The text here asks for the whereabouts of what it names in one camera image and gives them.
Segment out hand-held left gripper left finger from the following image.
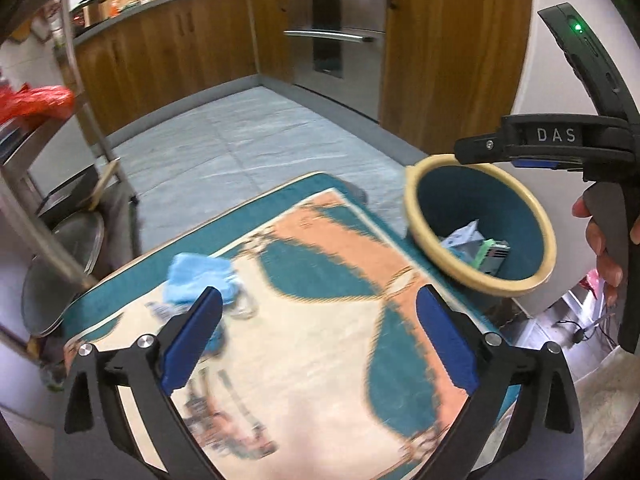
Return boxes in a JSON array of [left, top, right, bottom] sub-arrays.
[[52, 286, 224, 480]]

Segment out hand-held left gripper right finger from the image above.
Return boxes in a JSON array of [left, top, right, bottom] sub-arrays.
[[415, 284, 586, 480]]

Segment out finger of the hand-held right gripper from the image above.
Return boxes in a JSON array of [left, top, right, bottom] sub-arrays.
[[454, 129, 586, 171]]

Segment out teal bin with yellow rim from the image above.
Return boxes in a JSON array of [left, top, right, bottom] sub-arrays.
[[404, 154, 557, 297]]

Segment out light blue face mask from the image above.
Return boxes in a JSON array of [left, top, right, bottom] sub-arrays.
[[162, 252, 258, 356]]

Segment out person's right hand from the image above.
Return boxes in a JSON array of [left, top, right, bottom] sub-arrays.
[[572, 195, 622, 307]]

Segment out pale crumpled paper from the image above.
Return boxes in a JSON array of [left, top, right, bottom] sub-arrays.
[[440, 220, 484, 261]]

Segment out tall wooden cabinet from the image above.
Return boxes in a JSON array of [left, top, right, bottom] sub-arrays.
[[379, 0, 533, 154]]

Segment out small green white box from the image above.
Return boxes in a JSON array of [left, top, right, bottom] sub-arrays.
[[470, 239, 511, 277]]

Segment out teal orange quilted mat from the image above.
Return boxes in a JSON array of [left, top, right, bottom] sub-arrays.
[[62, 171, 521, 480]]

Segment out stainless steel oven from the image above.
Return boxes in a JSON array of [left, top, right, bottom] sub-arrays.
[[279, 0, 389, 122]]

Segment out stainless steel cart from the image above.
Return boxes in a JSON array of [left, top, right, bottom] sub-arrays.
[[0, 0, 139, 292]]

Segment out wooden base cabinets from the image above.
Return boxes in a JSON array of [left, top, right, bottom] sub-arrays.
[[74, 0, 296, 134]]

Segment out red plastic bag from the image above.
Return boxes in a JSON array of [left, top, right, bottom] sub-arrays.
[[0, 85, 76, 124]]

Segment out grey kitchen countertop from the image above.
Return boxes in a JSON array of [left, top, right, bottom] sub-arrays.
[[70, 0, 311, 46]]

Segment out black cable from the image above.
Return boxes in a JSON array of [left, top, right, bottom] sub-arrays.
[[556, 312, 619, 347]]

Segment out black pan with wooden handle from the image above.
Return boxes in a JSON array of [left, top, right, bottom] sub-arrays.
[[37, 157, 122, 221]]

